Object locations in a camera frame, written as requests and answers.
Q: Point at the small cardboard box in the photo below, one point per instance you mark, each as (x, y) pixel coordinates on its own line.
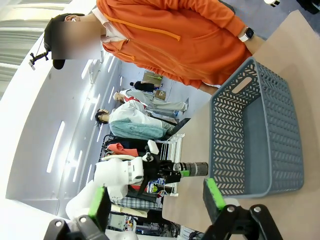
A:
(160, 95)

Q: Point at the person's left forearm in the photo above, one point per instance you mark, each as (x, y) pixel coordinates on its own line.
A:
(232, 22)

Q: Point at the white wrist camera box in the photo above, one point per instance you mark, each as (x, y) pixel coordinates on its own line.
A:
(153, 147)

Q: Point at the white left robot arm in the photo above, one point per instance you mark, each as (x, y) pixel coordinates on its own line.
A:
(112, 172)

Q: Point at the person's left hand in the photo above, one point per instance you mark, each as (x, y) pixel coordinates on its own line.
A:
(253, 45)

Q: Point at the mannequin in grey clothes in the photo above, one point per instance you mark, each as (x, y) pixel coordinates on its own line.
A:
(155, 102)

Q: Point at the white smartwatch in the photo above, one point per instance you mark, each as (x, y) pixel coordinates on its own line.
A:
(248, 33)

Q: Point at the bystander in black top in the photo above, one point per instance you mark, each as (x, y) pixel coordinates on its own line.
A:
(145, 86)

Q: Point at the plaid checked cloth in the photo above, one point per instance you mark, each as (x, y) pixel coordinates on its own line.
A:
(140, 202)

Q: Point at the person in orange hoodie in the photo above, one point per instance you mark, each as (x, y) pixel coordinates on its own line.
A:
(162, 37)

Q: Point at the mannequin in white jacket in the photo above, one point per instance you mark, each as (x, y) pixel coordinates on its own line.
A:
(135, 117)

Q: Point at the orange red folded cloth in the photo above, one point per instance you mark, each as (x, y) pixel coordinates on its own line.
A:
(122, 150)

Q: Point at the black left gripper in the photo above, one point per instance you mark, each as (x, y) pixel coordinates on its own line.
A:
(156, 170)

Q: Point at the black clamp camera mount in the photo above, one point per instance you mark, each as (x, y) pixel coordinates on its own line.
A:
(37, 58)

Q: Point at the dark grey drink can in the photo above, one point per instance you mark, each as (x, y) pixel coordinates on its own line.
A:
(197, 168)

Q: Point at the blue Pocari Sweat can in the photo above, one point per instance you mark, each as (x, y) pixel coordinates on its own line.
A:
(153, 187)

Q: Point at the teal fleece cloth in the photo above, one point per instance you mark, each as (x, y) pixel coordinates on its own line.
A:
(135, 130)

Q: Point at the grey plastic lattice basket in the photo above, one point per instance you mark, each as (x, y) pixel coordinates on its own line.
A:
(255, 130)

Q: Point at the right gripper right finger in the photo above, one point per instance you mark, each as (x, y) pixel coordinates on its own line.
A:
(215, 197)

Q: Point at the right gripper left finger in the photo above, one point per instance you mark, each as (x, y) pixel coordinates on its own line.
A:
(96, 205)

